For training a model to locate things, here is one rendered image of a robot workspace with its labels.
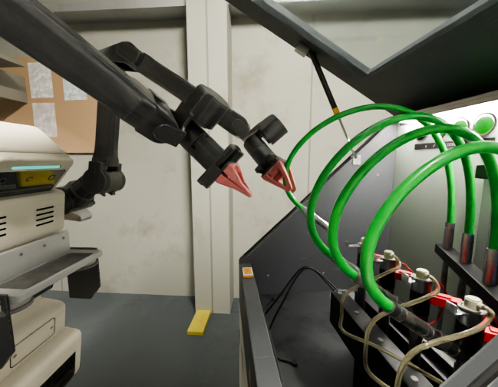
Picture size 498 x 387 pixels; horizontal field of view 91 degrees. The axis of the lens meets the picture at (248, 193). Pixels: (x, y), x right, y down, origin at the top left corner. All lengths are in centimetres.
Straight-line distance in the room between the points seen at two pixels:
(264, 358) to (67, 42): 56
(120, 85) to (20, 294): 45
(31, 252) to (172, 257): 183
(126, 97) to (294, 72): 196
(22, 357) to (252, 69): 214
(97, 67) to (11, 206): 45
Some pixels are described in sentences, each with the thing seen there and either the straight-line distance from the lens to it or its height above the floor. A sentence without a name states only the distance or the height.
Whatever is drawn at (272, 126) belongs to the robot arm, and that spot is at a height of 139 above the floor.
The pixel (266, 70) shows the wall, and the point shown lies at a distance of 231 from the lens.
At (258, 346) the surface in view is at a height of 95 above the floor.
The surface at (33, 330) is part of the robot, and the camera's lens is 90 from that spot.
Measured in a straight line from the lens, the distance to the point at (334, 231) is 38.
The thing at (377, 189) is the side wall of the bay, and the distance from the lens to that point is 97.
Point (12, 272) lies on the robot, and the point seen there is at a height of 105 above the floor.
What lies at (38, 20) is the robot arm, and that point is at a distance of 41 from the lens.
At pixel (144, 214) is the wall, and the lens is 251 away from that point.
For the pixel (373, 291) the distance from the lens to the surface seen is 34.
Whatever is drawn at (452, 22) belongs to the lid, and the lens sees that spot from 72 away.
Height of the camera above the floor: 130
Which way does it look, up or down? 8 degrees down
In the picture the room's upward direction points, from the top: straight up
